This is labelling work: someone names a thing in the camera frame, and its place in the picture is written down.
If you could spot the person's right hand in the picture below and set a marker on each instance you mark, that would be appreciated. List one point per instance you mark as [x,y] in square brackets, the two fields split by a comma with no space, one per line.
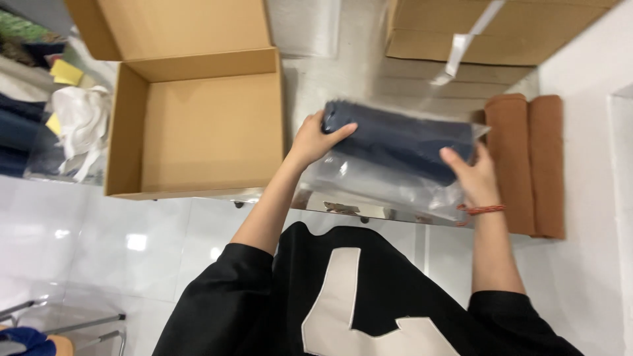
[472,175]

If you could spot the person's left hand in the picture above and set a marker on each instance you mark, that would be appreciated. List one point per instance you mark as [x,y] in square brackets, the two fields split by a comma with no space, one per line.
[309,141]

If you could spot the navy cloth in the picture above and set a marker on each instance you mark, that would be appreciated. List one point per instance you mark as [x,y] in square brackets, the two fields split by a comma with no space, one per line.
[400,141]

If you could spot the clear plastic bag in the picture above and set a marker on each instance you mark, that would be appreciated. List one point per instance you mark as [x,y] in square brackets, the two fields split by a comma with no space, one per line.
[385,185]

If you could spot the folded brown cloth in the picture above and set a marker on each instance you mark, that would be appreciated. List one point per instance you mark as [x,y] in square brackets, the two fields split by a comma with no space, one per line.
[526,163]

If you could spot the stack of clear plastic bags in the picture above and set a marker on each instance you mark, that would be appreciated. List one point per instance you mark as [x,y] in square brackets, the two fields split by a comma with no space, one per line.
[376,211]

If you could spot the open brown cardboard box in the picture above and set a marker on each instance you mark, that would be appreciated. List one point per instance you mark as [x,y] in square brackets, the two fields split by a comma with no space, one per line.
[193,104]

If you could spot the closed brown cardboard carton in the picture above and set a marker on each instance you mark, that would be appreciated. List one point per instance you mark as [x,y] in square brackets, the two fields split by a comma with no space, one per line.
[489,29]

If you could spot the person's black shirt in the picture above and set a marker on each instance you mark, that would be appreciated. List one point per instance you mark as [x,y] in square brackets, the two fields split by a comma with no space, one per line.
[356,296]

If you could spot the heap of clothes and bags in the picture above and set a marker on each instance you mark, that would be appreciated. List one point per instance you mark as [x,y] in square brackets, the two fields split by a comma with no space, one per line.
[44,99]

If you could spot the metal chair frame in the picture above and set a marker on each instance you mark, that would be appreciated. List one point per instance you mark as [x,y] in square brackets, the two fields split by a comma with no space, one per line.
[64,326]

